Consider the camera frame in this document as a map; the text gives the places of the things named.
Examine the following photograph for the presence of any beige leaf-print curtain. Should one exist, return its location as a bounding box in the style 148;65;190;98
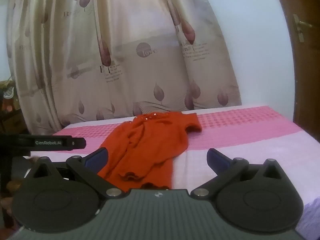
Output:
5;0;242;134

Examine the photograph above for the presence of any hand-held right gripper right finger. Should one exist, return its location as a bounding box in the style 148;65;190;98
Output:
191;148;284;198

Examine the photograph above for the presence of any brass door handle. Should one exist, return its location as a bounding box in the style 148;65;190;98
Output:
292;14;313;43

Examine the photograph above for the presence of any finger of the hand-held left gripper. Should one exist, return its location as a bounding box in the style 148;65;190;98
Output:
0;134;87;151

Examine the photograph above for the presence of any person's left hand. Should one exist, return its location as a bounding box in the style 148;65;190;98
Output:
0;177;25;213

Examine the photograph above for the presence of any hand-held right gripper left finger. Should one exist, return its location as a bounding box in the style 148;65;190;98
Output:
30;147;123;198

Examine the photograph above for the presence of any dark clutter pile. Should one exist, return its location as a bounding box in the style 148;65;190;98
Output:
0;79;32;136

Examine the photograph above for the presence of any brown wooden door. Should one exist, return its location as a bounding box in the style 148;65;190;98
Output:
271;0;320;140

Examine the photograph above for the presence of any orange-red small garment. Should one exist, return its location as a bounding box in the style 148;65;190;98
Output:
97;112;202;190

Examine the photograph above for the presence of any pink checked bedsheet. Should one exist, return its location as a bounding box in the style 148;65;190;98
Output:
22;102;320;240

